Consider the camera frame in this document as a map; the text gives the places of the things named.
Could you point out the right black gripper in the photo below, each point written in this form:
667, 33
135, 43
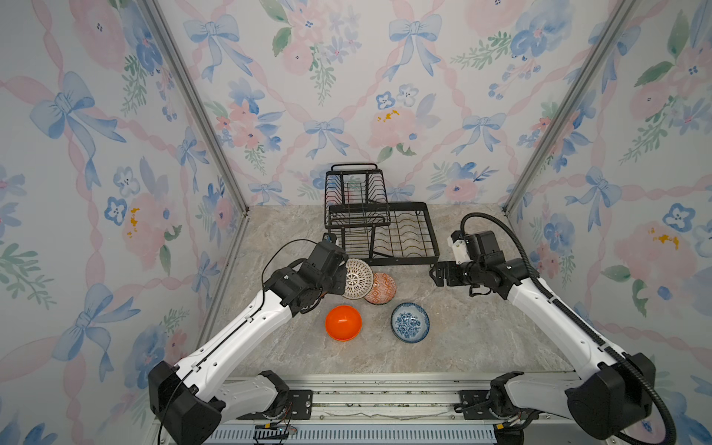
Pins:
450, 266

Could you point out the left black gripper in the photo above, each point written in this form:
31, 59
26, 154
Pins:
341, 274

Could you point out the white lattice pattern bowl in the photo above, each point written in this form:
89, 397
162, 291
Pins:
359, 279

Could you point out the orange plastic bowl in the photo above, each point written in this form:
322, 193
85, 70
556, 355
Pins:
343, 323

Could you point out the red patterned ceramic bowl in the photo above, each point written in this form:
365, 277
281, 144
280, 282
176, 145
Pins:
383, 291

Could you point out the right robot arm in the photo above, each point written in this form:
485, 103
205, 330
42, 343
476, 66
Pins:
612, 391

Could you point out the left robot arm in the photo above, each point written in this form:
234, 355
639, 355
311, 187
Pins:
193, 397

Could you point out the blue floral ceramic bowl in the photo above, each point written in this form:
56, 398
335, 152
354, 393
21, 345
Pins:
410, 323

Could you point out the black wire dish rack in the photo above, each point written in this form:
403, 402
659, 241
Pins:
357, 211

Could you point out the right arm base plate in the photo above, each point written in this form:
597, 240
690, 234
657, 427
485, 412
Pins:
479, 404

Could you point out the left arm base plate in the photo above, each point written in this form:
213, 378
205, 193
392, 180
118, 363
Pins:
297, 406

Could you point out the aluminium rail frame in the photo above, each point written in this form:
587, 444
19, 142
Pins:
393, 409

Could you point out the left corner aluminium post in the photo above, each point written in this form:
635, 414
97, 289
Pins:
166, 42

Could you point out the corner aluminium post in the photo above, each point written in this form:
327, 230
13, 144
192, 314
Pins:
613, 28
166, 42

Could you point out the right corner aluminium post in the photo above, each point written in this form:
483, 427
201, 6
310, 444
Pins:
613, 28

